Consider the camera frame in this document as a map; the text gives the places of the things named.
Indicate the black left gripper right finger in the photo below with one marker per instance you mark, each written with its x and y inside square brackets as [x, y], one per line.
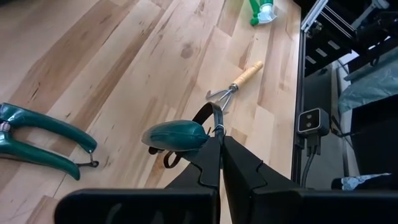
[280, 207]

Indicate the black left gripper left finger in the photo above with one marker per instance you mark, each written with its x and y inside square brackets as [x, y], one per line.
[140, 207]

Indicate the green spray bottle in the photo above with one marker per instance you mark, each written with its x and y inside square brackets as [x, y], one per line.
[264, 14]

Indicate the grey plastic sheet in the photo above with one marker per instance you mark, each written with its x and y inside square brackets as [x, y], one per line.
[370, 87]

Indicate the black table-level camera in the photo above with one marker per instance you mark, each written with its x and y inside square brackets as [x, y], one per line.
[312, 123]

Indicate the black aluminium table frame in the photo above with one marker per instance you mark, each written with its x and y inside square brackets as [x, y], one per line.
[298, 93]

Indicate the silver aluminium bracket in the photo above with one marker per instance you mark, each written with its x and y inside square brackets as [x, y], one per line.
[312, 15]

